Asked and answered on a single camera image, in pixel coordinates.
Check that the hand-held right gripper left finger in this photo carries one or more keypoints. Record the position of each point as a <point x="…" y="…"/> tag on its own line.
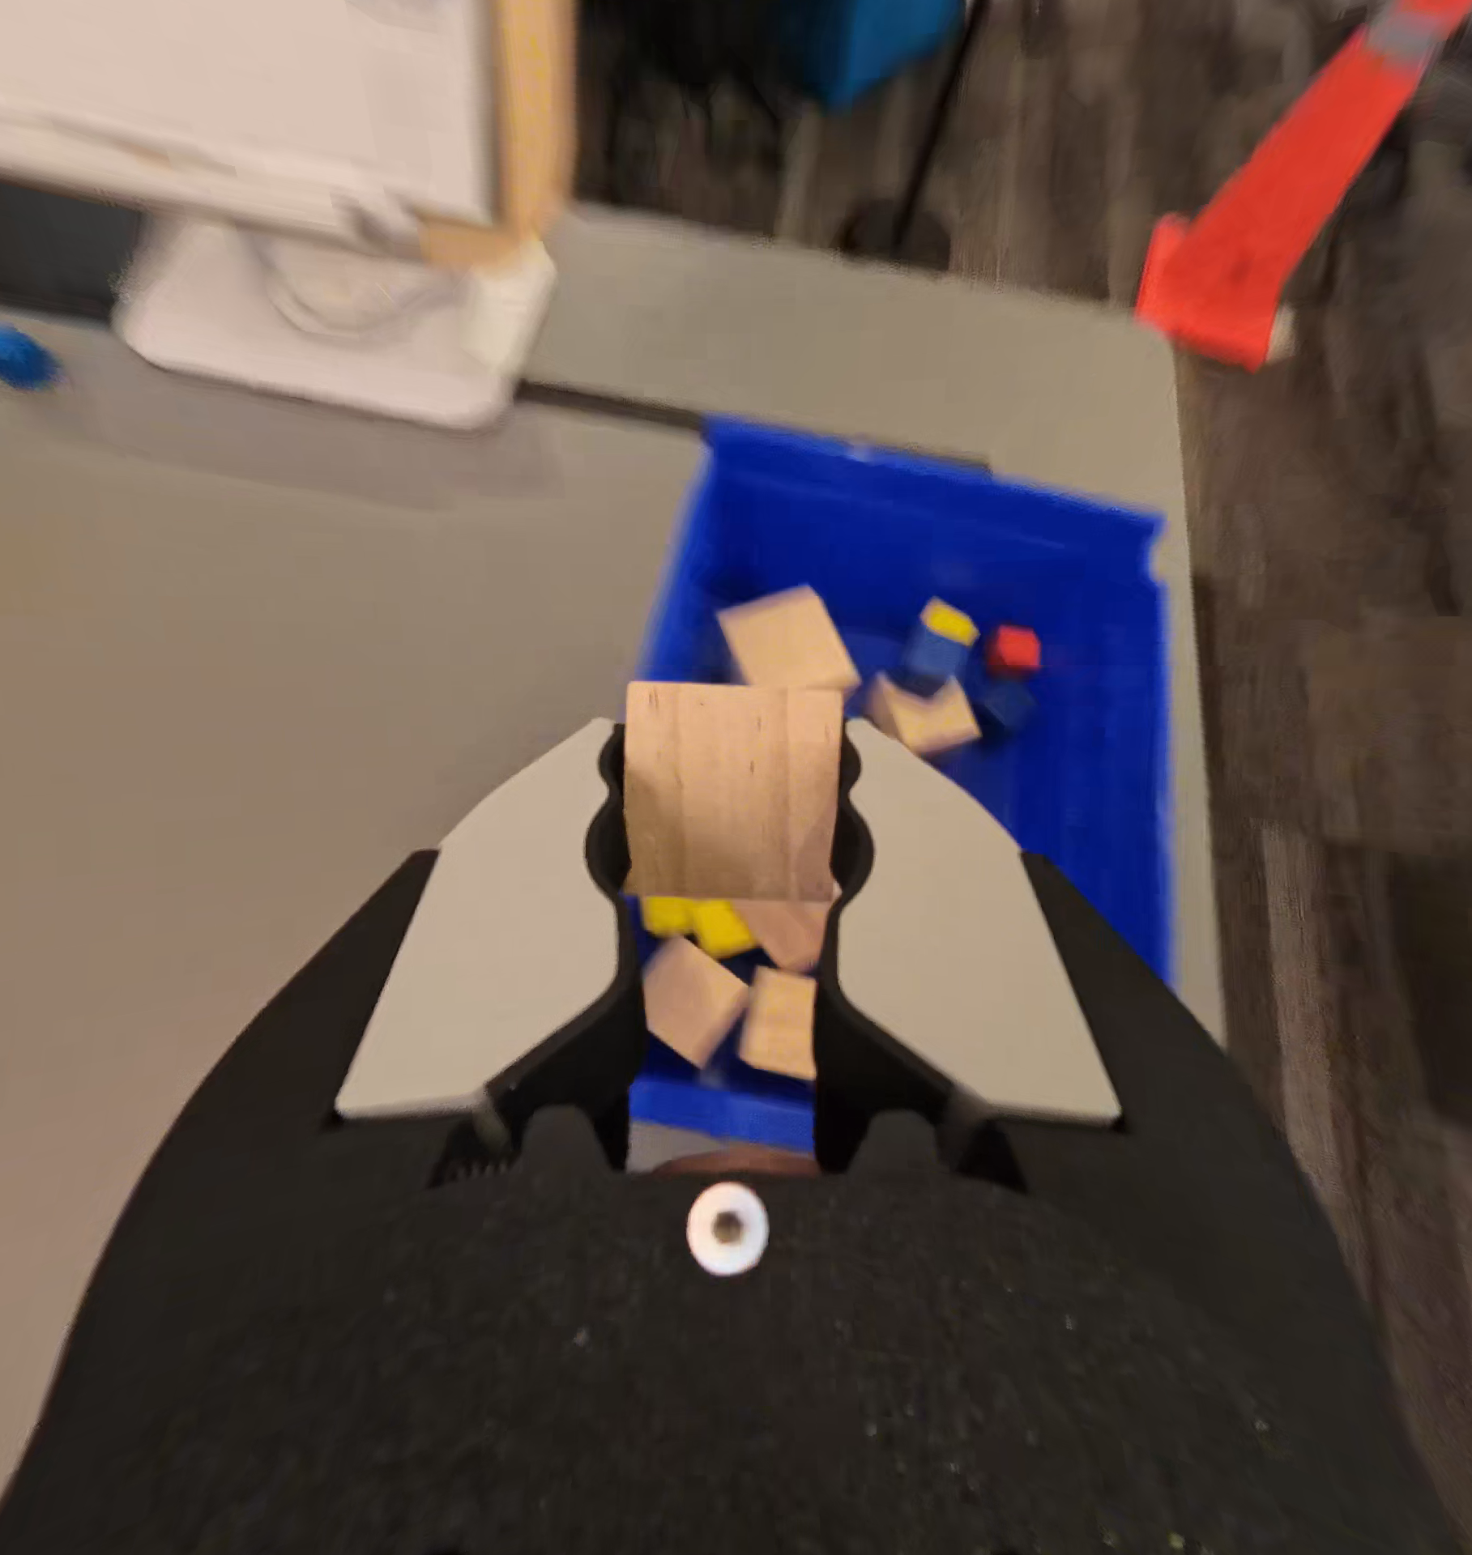
<point x="494" y="974"/>

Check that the large plain wooden cube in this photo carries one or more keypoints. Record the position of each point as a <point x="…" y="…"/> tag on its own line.
<point x="736" y="792"/>

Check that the orange traffic cone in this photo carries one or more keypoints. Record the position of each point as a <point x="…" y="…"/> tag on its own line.
<point x="1270" y="209"/>

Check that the pile of mixed wooden cubes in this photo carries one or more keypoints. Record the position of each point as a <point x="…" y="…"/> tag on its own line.
<point x="796" y="652"/>

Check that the blue plastic box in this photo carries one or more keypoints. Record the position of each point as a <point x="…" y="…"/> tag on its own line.
<point x="1077" y="792"/>

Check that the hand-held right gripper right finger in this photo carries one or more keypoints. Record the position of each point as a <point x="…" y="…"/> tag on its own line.
<point x="965" y="974"/>

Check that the black tripod stand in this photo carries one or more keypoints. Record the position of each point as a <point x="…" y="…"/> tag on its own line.
<point x="918" y="147"/>

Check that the wooden board with instruction poster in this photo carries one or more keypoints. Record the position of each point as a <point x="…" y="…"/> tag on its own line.
<point x="200" y="87"/>

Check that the small blue cube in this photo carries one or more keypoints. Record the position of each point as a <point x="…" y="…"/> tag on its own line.
<point x="12" y="355"/>

